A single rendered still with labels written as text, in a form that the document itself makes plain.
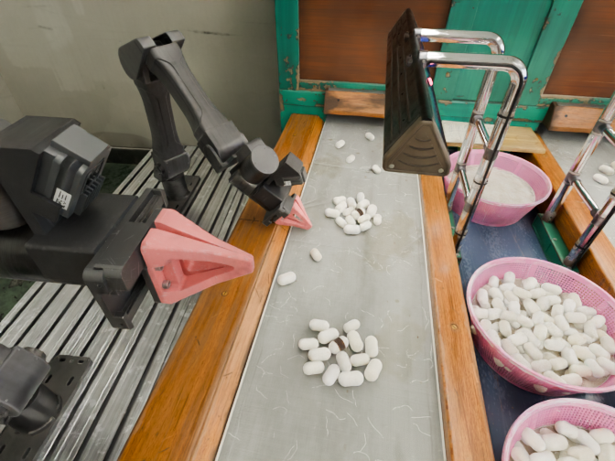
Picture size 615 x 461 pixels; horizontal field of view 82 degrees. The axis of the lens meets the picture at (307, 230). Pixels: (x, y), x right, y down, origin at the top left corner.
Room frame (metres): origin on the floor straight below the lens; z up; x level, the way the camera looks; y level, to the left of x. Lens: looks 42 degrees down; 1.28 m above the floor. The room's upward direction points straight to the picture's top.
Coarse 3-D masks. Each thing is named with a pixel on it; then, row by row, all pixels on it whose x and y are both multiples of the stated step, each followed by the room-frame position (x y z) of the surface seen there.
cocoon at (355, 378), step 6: (342, 372) 0.26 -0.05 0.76; (348, 372) 0.26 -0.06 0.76; (354, 372) 0.26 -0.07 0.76; (360, 372) 0.26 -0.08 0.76; (342, 378) 0.25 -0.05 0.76; (348, 378) 0.25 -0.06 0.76; (354, 378) 0.25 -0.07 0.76; (360, 378) 0.25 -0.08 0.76; (342, 384) 0.24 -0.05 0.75; (348, 384) 0.24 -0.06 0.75; (354, 384) 0.24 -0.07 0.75; (360, 384) 0.24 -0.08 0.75
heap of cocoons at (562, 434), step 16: (528, 432) 0.18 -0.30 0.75; (544, 432) 0.19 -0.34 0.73; (560, 432) 0.18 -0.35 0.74; (576, 432) 0.18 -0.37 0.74; (592, 432) 0.18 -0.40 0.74; (608, 432) 0.18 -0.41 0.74; (512, 448) 0.16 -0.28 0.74; (528, 448) 0.17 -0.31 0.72; (544, 448) 0.16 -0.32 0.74; (560, 448) 0.16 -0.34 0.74; (576, 448) 0.16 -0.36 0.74; (592, 448) 0.16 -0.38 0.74; (608, 448) 0.16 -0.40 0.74
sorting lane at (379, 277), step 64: (320, 192) 0.75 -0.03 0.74; (384, 192) 0.75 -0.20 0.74; (384, 256) 0.52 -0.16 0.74; (384, 320) 0.36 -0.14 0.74; (256, 384) 0.25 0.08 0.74; (320, 384) 0.25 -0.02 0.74; (384, 384) 0.25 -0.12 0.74; (256, 448) 0.16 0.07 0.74; (320, 448) 0.16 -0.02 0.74; (384, 448) 0.16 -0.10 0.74
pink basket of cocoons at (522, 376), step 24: (504, 264) 0.48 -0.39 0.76; (528, 264) 0.48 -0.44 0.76; (552, 264) 0.47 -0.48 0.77; (576, 288) 0.43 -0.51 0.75; (600, 288) 0.41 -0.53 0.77; (600, 312) 0.38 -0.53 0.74; (480, 336) 0.33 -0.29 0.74; (504, 360) 0.29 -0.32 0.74; (528, 384) 0.26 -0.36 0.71; (552, 384) 0.24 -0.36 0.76
